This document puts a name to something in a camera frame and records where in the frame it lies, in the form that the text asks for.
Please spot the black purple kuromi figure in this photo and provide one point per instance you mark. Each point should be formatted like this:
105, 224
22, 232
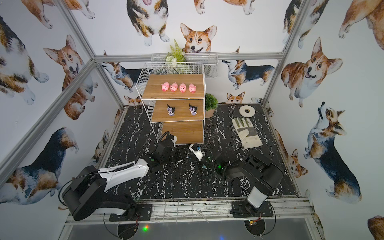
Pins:
193, 109
171, 110

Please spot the small potted green plant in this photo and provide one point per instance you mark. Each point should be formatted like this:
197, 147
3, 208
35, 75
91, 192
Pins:
211, 104

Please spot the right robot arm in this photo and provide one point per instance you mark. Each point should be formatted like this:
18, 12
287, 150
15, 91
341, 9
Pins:
264, 175

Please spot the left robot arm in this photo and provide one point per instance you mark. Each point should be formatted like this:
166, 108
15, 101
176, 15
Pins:
87, 194

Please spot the white wire three-tier shelf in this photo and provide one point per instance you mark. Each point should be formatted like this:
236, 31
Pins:
189, 129

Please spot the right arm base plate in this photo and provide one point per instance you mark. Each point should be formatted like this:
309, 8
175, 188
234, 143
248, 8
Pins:
246, 210

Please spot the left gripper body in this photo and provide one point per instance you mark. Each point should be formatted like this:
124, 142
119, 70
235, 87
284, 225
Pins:
173, 150

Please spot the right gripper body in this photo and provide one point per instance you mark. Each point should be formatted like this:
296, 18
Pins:
205, 160

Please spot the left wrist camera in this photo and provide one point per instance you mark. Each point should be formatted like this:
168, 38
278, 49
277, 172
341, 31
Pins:
173, 139

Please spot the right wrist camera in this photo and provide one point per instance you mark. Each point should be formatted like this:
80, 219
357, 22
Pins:
198, 153

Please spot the white tape roll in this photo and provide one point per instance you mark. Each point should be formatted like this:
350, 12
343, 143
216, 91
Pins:
247, 111

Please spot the pink pig toy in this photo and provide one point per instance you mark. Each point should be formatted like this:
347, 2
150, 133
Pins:
165, 86
192, 88
174, 87
182, 88

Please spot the white and grey work glove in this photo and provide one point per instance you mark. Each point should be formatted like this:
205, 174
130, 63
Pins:
247, 133

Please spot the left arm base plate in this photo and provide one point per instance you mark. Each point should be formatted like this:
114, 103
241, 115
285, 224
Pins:
141, 212

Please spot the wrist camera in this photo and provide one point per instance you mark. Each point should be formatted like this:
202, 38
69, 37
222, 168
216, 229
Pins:
173, 139
198, 153

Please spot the green fern plant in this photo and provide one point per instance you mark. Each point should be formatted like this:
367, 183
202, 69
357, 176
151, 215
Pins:
176, 55

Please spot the white wire wall basket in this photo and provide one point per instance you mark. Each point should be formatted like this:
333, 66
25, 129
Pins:
209, 60

